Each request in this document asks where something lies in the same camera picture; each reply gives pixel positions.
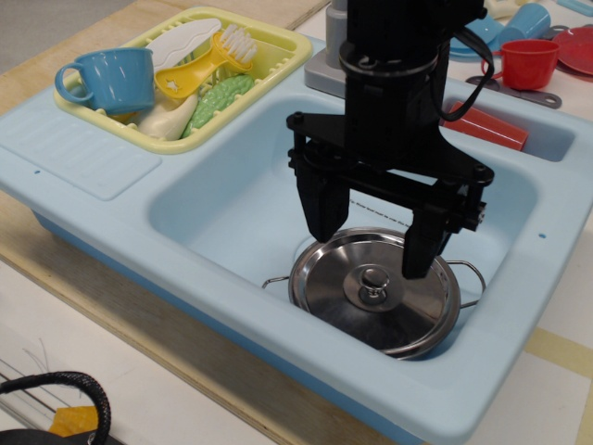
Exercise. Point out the blue plastic tumbler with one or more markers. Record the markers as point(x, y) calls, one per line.
point(531, 21)

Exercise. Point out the light blue toy sink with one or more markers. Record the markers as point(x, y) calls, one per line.
point(209, 226)

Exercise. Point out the stainless steel pot lid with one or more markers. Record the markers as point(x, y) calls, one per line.
point(370, 292)

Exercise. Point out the red plastic mug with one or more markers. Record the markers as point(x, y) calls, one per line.
point(523, 64)

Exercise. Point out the yellow object at bottom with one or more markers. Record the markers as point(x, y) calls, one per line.
point(71, 421)

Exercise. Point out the yellow dish brush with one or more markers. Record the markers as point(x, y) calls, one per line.
point(232, 49)

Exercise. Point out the cream plastic utensil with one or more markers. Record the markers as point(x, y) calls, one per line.
point(168, 118)

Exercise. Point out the yellow dish drainer basket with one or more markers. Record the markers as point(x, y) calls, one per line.
point(280, 52)

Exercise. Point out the grey toy faucet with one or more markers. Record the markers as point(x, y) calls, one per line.
point(323, 72)

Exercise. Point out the grey plastic utensil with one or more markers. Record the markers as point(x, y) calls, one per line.
point(497, 89)

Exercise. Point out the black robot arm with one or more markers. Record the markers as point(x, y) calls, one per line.
point(405, 26)

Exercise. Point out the green plastic vegetable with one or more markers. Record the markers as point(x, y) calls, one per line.
point(218, 98)

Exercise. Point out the red plastic plate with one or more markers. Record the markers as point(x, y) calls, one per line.
point(576, 49)

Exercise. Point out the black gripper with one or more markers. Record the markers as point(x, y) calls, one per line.
point(387, 144)

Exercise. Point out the red plastic cup in sink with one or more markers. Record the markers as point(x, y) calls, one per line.
point(479, 124)

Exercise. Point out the blue plastic cup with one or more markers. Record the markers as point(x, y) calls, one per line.
point(118, 80)

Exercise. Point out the blue plastic plate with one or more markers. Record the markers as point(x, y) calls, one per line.
point(486, 29)

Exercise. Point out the white plastic knife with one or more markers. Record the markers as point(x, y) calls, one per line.
point(178, 42)

